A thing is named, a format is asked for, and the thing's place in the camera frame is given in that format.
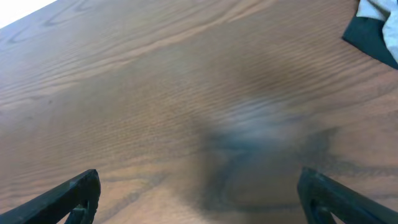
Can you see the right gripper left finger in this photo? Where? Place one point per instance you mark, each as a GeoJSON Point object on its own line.
{"type": "Point", "coordinates": [76, 200]}

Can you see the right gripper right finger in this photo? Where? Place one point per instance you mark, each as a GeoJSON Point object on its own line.
{"type": "Point", "coordinates": [323, 199]}

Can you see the black cloth under trousers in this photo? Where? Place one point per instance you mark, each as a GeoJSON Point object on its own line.
{"type": "Point", "coordinates": [366, 35]}

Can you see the beige folded trousers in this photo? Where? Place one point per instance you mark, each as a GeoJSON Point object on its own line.
{"type": "Point", "coordinates": [386, 12]}

